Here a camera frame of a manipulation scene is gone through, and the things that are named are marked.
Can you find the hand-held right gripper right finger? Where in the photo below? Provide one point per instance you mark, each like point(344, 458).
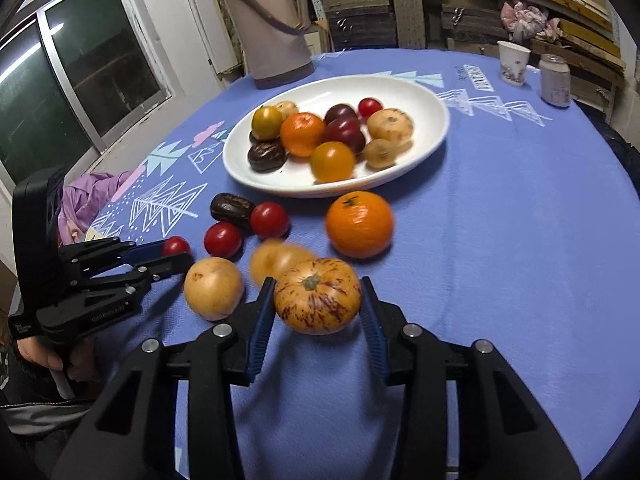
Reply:
point(375, 335)

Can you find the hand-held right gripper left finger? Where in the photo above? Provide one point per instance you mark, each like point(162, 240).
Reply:
point(260, 335)

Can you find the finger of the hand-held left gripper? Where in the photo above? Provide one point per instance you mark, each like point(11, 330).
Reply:
point(170, 264)
point(147, 251)

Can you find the large striped pepino melon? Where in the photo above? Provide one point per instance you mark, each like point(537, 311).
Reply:
point(317, 296)

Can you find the white oval plate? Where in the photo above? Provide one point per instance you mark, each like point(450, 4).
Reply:
point(420, 110)

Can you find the person's left hand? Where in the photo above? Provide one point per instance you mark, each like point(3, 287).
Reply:
point(37, 355)

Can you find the smooth yellow round fruit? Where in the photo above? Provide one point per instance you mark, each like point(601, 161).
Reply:
point(214, 287)

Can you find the purple cloth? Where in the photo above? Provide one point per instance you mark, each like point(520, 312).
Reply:
point(85, 200)

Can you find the yellow oblong fruit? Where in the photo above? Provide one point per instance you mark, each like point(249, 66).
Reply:
point(272, 259)

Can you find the dark brown wrinkled fruit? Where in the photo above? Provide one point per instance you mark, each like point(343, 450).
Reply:
point(267, 156)
point(230, 207)

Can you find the large orange tangerine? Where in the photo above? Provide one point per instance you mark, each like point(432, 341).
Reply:
point(359, 224)

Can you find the person's dark jacket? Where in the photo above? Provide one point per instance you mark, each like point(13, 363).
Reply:
point(30, 415)

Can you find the greenish yellow tangerine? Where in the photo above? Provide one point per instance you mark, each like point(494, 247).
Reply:
point(265, 122)

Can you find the small brownish yellow fruit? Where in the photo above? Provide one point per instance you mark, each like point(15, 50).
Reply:
point(378, 154)

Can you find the sliding glass window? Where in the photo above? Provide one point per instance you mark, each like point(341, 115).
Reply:
point(100, 75)

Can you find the bright orange tangerine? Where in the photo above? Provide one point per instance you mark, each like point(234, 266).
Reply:
point(301, 133)

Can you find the dark red plum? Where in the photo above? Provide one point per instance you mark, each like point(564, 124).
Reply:
point(346, 135)

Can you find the dark purple plum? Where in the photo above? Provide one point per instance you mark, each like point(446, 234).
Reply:
point(341, 111)

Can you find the beige thermos flask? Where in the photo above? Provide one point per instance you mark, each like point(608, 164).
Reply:
point(270, 35)

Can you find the cardboard box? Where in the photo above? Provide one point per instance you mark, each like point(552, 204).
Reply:
point(317, 37)

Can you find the white paper cup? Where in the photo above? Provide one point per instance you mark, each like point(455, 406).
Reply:
point(513, 65)

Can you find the stack of brown boards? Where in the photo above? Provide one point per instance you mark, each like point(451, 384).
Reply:
point(360, 20)

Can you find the dark cloth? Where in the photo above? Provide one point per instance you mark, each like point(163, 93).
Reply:
point(620, 145)

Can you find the pale beverage can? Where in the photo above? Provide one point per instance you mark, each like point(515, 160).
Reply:
point(555, 82)

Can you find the pink floral cloth bundle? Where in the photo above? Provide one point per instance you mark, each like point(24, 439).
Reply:
point(527, 21)

